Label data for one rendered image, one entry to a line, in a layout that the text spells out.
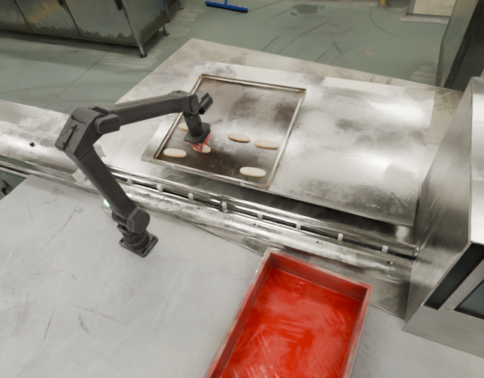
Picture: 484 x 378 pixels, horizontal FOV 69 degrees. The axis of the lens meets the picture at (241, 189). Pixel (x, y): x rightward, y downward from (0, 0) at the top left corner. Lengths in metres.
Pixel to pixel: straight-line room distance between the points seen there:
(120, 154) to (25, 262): 0.58
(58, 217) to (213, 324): 0.77
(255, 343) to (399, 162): 0.78
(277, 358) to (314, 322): 0.15
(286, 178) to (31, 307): 0.96
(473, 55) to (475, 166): 1.83
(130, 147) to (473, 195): 1.34
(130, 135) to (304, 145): 0.82
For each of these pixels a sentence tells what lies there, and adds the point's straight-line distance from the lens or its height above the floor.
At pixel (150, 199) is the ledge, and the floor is 0.86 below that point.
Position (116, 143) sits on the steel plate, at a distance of 1.73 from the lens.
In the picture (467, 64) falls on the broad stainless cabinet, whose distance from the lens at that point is 2.68.
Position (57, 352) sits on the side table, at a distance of 1.27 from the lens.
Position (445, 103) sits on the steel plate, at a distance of 1.85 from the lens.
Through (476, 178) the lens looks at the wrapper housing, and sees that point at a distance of 0.84.
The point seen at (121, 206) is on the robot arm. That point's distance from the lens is 1.14.
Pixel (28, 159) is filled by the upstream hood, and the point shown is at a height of 0.92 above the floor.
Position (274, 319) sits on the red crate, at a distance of 1.11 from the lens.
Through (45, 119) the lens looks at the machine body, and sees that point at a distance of 2.10.
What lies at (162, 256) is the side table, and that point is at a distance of 1.26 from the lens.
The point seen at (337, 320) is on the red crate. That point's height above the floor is 0.82.
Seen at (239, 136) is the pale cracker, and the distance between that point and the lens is 1.41.
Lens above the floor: 1.87
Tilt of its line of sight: 50 degrees down
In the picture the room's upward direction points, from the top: 9 degrees counter-clockwise
